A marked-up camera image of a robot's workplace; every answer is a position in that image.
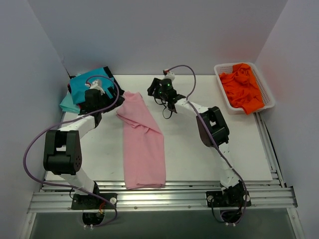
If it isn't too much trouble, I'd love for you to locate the folded light teal t-shirt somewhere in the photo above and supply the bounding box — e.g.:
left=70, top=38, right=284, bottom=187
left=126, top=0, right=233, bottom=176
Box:
left=59, top=92, right=80, bottom=114

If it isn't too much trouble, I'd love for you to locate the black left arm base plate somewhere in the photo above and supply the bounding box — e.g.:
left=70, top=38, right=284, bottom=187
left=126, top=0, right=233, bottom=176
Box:
left=71, top=193, right=118, bottom=210

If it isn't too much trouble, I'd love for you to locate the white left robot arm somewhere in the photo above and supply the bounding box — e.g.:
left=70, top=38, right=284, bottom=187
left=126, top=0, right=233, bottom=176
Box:
left=43, top=84, right=125, bottom=209

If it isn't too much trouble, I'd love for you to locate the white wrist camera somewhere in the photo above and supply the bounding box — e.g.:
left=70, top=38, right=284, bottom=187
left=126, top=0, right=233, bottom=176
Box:
left=85, top=79, right=105, bottom=95
left=163, top=70, right=175, bottom=81

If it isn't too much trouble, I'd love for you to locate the aluminium rail frame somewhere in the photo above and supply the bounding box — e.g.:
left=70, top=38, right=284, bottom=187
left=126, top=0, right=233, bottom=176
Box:
left=22, top=114, right=304, bottom=239

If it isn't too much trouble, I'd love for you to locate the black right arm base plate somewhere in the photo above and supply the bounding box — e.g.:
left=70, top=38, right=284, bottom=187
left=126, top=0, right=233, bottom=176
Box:
left=205, top=190, right=246, bottom=208

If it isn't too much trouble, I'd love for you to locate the pink t-shirt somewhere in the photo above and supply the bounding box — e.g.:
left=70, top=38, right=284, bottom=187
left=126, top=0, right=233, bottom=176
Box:
left=117, top=91, right=166, bottom=189

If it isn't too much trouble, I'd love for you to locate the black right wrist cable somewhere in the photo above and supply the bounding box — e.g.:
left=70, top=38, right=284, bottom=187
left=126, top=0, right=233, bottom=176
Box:
left=153, top=97, right=176, bottom=120

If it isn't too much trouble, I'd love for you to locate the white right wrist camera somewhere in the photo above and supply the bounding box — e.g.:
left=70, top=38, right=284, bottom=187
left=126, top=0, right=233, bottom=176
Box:
left=163, top=70, right=175, bottom=81

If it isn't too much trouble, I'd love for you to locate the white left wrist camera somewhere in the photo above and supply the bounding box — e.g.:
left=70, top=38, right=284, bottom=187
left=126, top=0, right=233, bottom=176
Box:
left=85, top=79, right=105, bottom=95

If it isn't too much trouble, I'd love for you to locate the orange t-shirt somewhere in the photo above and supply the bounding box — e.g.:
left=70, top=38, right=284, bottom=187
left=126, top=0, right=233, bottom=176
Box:
left=219, top=63, right=265, bottom=115

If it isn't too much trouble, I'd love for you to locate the white plastic basket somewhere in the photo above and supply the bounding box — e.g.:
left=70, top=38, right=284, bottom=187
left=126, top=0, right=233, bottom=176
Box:
left=214, top=62, right=275, bottom=115

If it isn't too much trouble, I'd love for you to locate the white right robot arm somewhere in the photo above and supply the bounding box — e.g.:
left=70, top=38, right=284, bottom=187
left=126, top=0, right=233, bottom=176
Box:
left=147, top=78, right=248, bottom=206

